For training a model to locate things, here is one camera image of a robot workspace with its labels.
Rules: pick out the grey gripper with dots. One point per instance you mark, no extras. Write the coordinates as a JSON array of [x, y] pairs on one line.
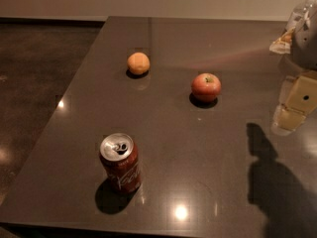
[[305, 47]]

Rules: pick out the orange fruit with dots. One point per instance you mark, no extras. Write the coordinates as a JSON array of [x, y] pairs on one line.
[[138, 63]]

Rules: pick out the red coke can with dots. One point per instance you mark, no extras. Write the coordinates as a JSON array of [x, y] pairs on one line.
[[119, 156]]

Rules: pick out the crumpled snack bag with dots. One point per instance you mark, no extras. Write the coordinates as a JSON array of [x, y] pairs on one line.
[[282, 44]]

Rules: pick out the clear plastic water bottle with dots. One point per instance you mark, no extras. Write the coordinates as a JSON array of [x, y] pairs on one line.
[[298, 13]]

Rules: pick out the red apple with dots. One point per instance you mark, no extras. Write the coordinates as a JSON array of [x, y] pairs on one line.
[[205, 87]]

